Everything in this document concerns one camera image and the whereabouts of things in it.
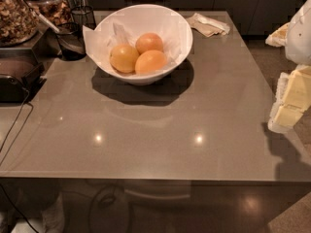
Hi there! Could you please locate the white paper bowl liner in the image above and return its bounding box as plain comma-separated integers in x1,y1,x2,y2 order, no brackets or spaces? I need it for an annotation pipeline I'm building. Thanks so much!
84,19,184,73

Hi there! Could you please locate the crumpled beige napkin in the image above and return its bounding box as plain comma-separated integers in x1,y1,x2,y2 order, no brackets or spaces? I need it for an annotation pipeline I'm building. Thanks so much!
187,13,230,37

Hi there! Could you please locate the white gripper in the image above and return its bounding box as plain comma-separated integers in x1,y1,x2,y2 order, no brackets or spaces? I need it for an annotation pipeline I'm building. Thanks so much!
265,0,311,134

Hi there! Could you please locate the orange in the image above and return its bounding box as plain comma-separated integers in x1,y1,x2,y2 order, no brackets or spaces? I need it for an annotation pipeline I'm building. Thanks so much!
135,50,167,75
110,44,139,74
135,33,163,54

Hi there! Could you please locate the black countertop appliance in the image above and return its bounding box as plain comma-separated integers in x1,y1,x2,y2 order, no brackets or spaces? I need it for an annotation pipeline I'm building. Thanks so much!
0,51,45,104

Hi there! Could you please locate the black wire mesh cup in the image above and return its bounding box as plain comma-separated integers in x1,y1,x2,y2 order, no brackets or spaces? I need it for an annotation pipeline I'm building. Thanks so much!
71,5,96,29

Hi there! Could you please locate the black power cable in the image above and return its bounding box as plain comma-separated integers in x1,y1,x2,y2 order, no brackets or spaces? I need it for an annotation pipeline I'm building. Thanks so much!
0,85,35,167

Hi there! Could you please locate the large glass snack jar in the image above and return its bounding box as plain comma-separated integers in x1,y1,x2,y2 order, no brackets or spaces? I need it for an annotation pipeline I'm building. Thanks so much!
0,0,38,47

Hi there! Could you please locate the white ceramic bowl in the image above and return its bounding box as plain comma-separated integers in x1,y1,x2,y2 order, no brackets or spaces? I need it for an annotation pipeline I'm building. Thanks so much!
94,4,192,85

